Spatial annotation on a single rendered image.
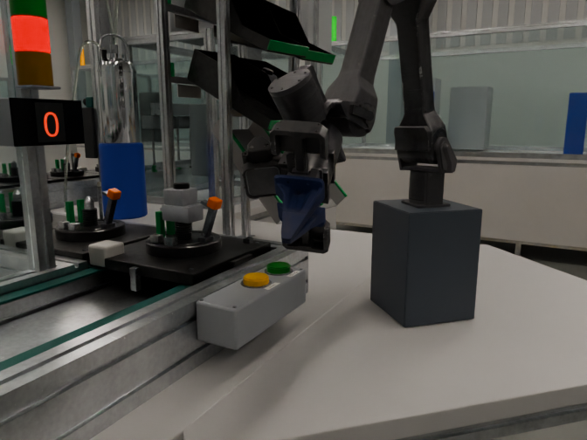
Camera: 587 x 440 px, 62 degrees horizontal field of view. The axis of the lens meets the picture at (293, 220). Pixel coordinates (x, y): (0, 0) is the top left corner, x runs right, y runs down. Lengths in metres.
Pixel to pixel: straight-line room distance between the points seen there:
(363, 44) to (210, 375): 0.51
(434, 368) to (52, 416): 0.49
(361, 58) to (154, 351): 0.48
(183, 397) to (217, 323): 0.10
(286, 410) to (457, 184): 4.25
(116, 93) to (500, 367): 1.49
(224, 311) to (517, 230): 4.23
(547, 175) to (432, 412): 4.12
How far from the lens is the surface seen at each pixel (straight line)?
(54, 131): 0.86
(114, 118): 1.85
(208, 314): 0.70
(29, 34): 0.87
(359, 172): 5.04
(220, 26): 1.12
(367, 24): 0.74
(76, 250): 1.00
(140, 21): 13.41
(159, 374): 0.69
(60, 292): 0.89
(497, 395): 0.72
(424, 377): 0.73
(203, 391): 0.69
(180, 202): 0.91
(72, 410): 0.60
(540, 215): 4.73
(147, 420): 0.65
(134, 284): 0.87
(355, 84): 0.70
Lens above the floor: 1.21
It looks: 11 degrees down
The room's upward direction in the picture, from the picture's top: straight up
